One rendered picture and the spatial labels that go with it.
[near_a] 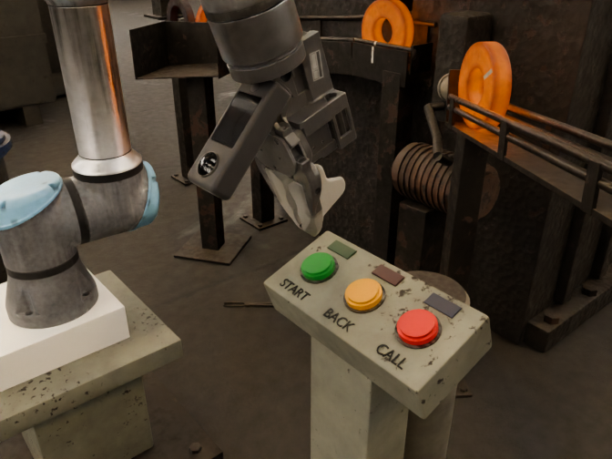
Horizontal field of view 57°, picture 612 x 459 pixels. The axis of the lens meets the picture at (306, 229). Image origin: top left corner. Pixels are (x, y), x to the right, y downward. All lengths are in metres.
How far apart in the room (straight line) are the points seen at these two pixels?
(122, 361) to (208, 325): 0.59
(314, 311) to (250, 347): 0.90
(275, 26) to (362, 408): 0.40
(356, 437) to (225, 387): 0.75
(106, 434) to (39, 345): 0.25
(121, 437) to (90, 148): 0.56
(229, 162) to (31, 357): 0.63
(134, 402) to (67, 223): 0.38
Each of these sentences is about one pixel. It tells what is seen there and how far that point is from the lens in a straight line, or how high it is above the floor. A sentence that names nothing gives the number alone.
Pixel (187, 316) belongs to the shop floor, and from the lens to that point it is 1.65.
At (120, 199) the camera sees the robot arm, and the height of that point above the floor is 0.55.
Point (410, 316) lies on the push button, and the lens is 0.58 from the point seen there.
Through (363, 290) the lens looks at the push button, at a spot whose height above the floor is 0.61.
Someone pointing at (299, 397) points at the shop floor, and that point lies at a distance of 1.37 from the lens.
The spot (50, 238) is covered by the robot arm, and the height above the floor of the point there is 0.52.
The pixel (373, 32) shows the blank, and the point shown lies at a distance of 1.55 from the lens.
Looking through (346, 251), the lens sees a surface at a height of 0.61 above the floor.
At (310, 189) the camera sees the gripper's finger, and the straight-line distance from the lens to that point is 0.54.
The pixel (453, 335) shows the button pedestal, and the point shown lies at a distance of 0.57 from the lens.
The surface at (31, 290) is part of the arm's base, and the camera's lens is 1.04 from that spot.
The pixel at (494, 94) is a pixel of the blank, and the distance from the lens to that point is 1.04.
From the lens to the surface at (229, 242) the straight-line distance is 1.98.
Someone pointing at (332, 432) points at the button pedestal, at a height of 0.42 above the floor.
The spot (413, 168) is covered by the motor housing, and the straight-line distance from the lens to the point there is 1.27.
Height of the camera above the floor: 0.94
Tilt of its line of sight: 27 degrees down
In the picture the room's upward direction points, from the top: straight up
